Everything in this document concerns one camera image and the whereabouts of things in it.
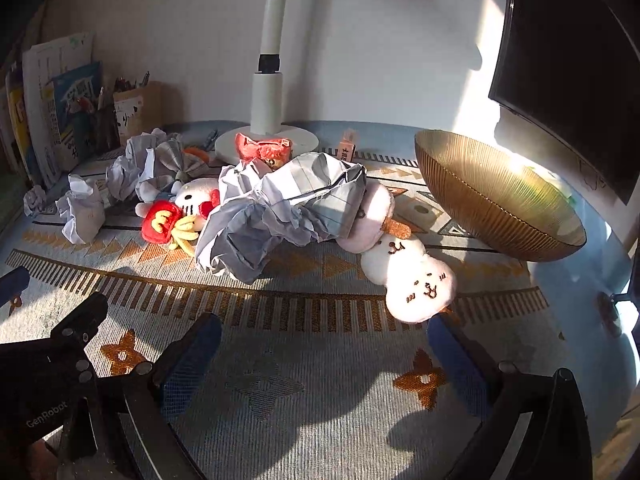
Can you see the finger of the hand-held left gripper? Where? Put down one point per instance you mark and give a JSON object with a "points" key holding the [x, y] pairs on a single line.
{"points": [[85, 315], [12, 282]]}

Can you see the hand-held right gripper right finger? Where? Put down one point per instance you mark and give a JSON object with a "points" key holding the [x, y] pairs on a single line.
{"points": [[455, 360]]}

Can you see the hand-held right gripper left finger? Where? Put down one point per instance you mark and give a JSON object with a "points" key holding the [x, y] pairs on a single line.
{"points": [[192, 360]]}

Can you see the small white paper ball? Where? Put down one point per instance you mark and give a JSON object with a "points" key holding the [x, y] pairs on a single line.
{"points": [[35, 201]]}

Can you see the pink white skewer plush toy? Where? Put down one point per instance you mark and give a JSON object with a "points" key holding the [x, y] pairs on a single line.
{"points": [[415, 280]]}

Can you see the red fries plush toy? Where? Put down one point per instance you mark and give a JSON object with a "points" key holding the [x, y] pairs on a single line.
{"points": [[160, 222]]}

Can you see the white cat plush toy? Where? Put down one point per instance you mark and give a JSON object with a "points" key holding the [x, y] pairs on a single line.
{"points": [[192, 197]]}

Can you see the wooden ribbed bowl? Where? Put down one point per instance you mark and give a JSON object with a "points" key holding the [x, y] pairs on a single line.
{"points": [[475, 195]]}

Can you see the large lined paper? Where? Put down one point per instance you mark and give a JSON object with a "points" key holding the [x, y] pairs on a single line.
{"points": [[280, 210]]}

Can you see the grey plaid fabric bow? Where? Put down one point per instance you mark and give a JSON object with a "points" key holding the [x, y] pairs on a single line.
{"points": [[172, 152]]}

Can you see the patterned woven mat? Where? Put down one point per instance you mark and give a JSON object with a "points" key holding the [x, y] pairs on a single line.
{"points": [[310, 395]]}

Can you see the yellow cover book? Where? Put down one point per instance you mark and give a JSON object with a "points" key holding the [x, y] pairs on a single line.
{"points": [[17, 120]]}

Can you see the black mesh pen holder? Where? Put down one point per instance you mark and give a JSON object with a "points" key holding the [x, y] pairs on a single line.
{"points": [[106, 130]]}

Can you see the blue cover book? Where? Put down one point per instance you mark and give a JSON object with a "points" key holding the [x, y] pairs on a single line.
{"points": [[75, 110]]}

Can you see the white pen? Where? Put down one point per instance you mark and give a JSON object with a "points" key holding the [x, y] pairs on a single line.
{"points": [[101, 97]]}

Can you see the brown paper bag pen holder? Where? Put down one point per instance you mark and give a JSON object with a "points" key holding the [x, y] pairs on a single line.
{"points": [[137, 115]]}

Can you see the red snack packet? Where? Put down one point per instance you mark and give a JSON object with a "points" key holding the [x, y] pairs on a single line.
{"points": [[260, 149]]}

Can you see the row of books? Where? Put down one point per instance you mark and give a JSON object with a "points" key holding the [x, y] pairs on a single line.
{"points": [[50, 55]]}

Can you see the bunch of pens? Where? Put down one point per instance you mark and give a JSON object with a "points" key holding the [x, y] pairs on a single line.
{"points": [[131, 82]]}

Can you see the small orange box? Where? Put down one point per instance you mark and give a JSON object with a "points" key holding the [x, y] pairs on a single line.
{"points": [[346, 150]]}

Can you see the white desk lamp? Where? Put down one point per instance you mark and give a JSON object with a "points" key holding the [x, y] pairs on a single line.
{"points": [[265, 100]]}

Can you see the black monitor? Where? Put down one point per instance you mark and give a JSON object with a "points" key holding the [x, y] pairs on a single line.
{"points": [[565, 60]]}

